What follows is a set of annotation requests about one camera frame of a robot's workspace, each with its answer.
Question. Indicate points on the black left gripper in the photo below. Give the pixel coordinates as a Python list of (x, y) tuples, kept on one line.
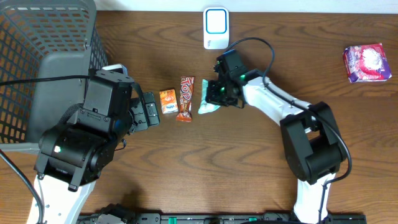
[(144, 112)]

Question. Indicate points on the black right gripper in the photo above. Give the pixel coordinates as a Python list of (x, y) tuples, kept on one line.
[(212, 98)]

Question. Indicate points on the mint green snack wrapper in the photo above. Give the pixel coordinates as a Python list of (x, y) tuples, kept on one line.
[(204, 106)]

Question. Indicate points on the small orange juice carton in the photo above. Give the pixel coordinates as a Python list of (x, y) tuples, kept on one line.
[(168, 101)]

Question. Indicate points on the red Top chocolate bar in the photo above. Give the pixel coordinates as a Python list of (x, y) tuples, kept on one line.
[(186, 95)]

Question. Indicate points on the purple snack packet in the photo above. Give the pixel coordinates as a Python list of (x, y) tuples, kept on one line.
[(366, 63)]

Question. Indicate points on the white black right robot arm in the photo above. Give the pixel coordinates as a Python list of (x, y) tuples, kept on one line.
[(314, 149)]

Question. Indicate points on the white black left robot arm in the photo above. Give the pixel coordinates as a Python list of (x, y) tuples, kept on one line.
[(72, 155)]

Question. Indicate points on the grey plastic mesh basket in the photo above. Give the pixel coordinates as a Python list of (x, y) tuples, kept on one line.
[(47, 49)]

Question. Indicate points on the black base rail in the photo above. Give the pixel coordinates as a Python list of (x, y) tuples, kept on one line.
[(155, 218)]

